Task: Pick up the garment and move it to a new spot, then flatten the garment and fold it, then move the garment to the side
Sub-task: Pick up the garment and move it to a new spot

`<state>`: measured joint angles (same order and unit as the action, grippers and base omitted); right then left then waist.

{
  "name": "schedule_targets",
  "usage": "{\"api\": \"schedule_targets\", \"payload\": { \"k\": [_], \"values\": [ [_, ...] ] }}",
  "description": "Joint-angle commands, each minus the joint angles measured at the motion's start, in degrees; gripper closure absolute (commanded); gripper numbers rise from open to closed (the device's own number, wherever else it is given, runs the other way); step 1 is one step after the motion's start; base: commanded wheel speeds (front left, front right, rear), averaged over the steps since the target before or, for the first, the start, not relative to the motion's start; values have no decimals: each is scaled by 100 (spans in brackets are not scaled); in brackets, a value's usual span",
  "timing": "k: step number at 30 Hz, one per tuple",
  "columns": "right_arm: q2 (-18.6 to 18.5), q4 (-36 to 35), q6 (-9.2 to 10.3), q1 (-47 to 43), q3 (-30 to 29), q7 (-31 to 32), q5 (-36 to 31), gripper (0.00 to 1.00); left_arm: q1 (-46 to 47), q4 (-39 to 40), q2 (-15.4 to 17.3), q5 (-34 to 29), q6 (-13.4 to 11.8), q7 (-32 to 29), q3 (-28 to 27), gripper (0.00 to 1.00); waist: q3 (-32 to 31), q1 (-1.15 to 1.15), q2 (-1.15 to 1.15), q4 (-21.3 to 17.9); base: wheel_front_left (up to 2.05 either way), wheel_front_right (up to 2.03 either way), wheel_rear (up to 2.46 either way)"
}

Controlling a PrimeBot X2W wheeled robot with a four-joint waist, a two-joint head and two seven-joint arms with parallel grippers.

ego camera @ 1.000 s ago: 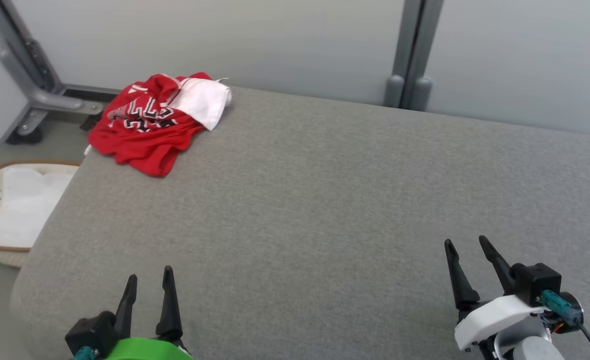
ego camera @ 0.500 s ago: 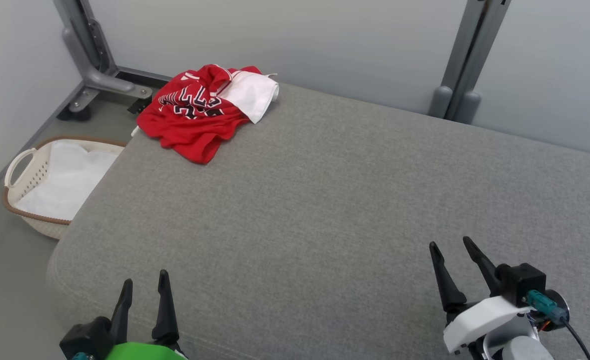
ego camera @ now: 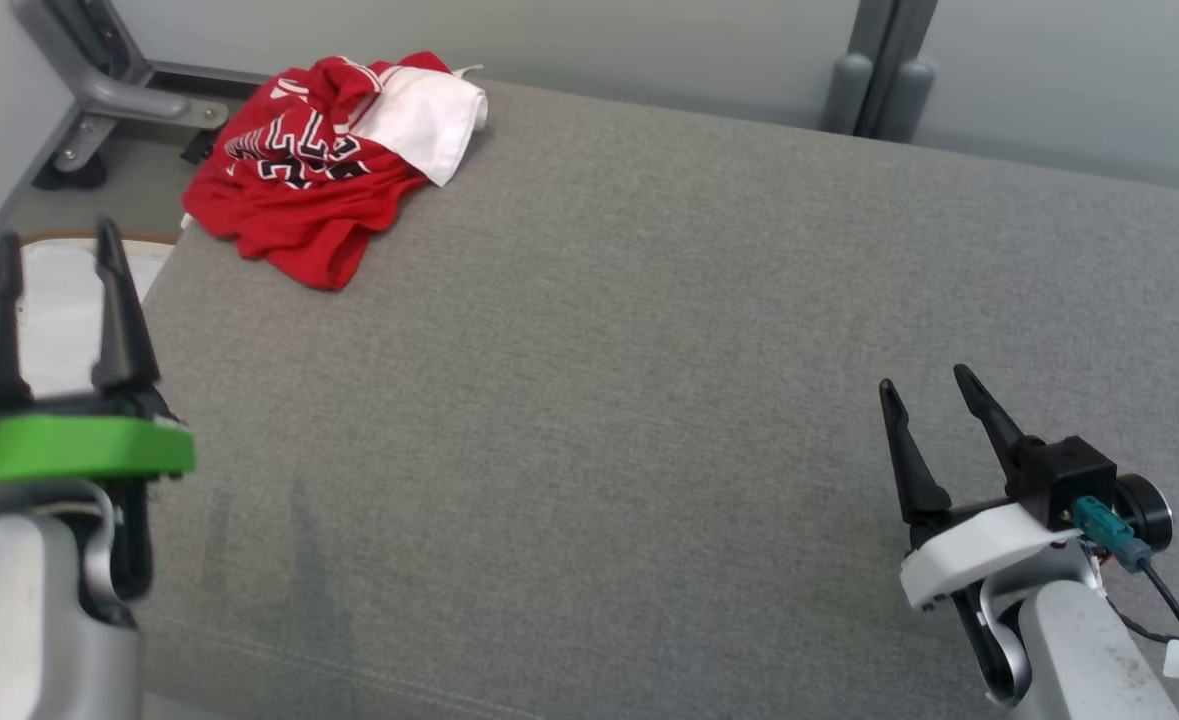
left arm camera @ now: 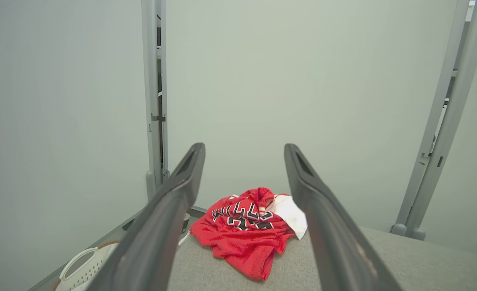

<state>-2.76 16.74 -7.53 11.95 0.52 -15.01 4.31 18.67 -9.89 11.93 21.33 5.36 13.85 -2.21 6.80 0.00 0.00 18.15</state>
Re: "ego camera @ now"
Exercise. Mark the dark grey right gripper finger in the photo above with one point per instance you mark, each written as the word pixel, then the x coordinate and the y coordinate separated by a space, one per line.
pixel 914 470
pixel 989 415

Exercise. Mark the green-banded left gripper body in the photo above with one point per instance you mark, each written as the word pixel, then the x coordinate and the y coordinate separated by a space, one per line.
pixel 69 445

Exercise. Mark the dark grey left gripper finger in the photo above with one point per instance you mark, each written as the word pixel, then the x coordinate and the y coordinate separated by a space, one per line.
pixel 1 330
pixel 121 320

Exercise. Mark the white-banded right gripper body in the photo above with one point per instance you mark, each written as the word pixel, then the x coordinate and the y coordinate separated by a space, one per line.
pixel 979 550

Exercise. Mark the red t-shirt with white sleeves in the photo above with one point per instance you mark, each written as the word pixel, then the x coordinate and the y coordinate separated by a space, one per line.
pixel 299 210

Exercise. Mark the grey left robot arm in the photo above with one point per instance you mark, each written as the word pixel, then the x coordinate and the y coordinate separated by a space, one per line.
pixel 9 620

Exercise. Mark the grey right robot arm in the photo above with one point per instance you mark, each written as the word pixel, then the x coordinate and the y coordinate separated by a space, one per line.
pixel 1079 660

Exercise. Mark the white laundry basket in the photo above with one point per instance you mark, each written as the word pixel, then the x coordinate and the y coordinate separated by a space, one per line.
pixel 59 310

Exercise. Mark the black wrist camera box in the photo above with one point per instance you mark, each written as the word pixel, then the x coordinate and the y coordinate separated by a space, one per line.
pixel 1069 480

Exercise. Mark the grey frame leg with caster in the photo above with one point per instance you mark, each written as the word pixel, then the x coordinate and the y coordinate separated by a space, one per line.
pixel 114 95

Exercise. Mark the grey double frame post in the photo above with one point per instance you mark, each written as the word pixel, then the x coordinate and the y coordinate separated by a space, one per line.
pixel 879 70

